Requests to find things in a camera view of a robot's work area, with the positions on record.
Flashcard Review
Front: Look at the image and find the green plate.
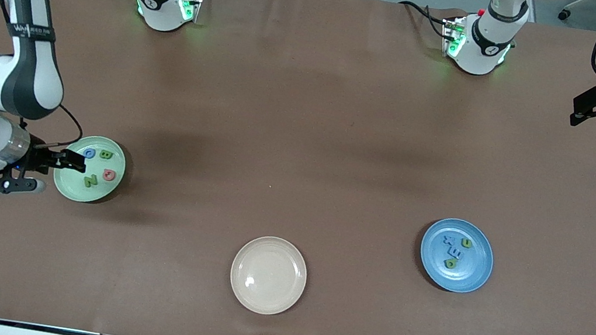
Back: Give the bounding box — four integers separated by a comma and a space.
50, 131, 130, 209

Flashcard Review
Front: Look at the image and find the office chair caster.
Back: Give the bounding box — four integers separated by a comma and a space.
556, 0, 594, 26

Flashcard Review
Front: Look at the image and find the blue plate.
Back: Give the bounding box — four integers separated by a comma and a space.
414, 213, 500, 298

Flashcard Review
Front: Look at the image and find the beige plate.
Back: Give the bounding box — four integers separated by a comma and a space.
225, 231, 313, 320

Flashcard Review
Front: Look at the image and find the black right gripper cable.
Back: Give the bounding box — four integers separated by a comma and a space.
18, 99, 88, 154

